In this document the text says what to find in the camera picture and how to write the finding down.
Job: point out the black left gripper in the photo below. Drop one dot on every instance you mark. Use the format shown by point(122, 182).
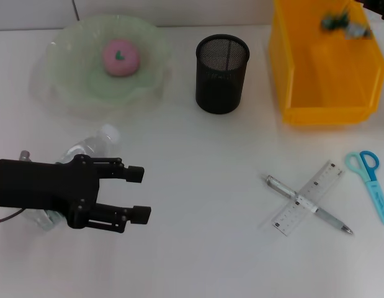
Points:
point(46, 186)

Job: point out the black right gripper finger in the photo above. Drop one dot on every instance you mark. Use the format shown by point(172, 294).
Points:
point(381, 7)

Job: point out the green plastic wrapper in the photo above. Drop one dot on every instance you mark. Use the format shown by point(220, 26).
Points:
point(332, 21)

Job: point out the clear green-label water bottle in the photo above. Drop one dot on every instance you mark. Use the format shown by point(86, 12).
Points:
point(95, 144)

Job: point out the pink toy peach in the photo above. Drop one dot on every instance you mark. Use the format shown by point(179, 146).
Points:
point(120, 59)

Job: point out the blue teal scissors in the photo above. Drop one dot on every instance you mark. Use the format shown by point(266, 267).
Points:
point(376, 189)

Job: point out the translucent green fruit plate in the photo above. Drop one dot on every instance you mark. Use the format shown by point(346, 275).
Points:
point(86, 90)

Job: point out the black mesh pen holder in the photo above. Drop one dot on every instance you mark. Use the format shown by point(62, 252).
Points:
point(221, 87)

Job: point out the transparent ballpoint pen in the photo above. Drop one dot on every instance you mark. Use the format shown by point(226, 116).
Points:
point(280, 186)

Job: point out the clear plastic ruler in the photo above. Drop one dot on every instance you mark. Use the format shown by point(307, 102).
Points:
point(325, 178)

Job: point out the yellow plastic bin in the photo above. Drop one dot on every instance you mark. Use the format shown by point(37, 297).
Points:
point(328, 87)

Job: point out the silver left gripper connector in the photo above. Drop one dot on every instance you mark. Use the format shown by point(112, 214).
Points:
point(25, 156)

